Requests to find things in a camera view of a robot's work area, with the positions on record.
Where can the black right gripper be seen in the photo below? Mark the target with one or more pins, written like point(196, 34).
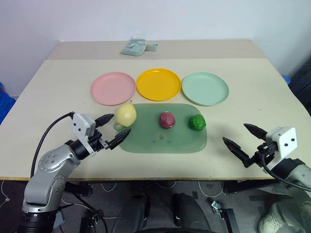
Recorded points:
point(263, 153)

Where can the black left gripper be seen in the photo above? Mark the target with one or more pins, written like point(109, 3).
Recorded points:
point(96, 143)

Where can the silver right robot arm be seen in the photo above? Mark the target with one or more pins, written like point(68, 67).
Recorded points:
point(295, 171)

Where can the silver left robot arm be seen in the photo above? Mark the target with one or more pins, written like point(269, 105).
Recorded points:
point(48, 165)

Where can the pink plate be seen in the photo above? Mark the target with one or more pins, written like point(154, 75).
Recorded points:
point(113, 88)

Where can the green round vegetable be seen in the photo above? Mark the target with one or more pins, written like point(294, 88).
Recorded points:
point(197, 122)

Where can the dark red fruit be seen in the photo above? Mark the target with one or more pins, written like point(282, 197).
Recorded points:
point(167, 120)

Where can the yellow plate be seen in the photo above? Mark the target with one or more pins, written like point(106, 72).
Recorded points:
point(158, 84)

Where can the light green plate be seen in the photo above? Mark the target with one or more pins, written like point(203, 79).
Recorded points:
point(205, 89)

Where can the yellow pear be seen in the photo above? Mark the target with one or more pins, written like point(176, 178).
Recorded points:
point(126, 115)

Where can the translucent green cutting mat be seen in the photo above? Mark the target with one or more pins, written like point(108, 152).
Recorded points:
point(150, 143)

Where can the small blue object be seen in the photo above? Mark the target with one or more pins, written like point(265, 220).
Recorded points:
point(287, 79)

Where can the black chair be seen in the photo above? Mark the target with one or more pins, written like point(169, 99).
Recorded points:
point(302, 89)

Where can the teal fabric pouch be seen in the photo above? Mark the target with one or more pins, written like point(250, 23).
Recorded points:
point(133, 48)

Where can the dark rounded shape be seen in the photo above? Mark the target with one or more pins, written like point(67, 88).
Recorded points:
point(189, 213)
point(131, 213)

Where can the white shoe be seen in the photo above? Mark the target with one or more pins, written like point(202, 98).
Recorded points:
point(284, 218)

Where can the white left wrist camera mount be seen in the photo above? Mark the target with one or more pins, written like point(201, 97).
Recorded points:
point(81, 123)

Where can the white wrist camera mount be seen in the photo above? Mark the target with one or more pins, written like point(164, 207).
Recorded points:
point(81, 123)
point(283, 139)

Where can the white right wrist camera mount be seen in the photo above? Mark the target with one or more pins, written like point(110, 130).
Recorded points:
point(283, 139)

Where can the black table frame bar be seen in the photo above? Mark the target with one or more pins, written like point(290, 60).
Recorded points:
point(77, 188)
point(252, 187)

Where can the metal caster bracket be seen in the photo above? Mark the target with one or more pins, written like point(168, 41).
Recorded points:
point(217, 206)

